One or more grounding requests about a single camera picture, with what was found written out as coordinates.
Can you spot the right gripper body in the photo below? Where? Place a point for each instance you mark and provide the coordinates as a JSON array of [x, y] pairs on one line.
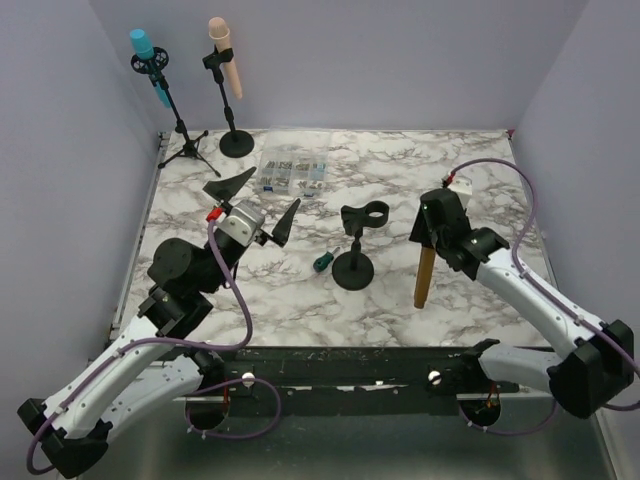
[[421, 232]]

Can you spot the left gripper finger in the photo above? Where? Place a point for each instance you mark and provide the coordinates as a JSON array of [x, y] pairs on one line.
[[281, 231], [224, 190]]

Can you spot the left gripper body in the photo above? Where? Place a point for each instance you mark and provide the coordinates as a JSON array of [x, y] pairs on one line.
[[229, 252]]

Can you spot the gold microphone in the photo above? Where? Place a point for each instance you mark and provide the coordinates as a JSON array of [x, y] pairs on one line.
[[424, 276]]

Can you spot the black round-base mic stand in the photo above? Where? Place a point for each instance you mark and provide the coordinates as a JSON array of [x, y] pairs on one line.
[[353, 270]]

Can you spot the pink microphone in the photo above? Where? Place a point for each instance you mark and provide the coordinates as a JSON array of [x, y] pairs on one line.
[[220, 33]]

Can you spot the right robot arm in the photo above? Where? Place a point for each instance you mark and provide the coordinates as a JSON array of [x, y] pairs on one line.
[[591, 361]]

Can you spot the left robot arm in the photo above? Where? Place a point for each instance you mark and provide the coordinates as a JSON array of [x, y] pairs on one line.
[[153, 360]]

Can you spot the black tripod mic stand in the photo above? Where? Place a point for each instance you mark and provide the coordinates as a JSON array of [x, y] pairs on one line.
[[190, 145]]

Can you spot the blue microphone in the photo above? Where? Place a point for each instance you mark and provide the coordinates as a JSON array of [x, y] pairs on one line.
[[150, 61]]

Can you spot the clear screw organizer box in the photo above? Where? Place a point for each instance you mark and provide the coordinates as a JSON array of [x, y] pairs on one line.
[[294, 162]]

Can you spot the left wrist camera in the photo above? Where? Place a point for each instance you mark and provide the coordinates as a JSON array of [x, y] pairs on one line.
[[243, 223]]

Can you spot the green handle screwdriver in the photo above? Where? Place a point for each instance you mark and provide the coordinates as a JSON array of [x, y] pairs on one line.
[[321, 263]]

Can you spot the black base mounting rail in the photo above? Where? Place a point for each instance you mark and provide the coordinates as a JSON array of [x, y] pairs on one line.
[[260, 381]]

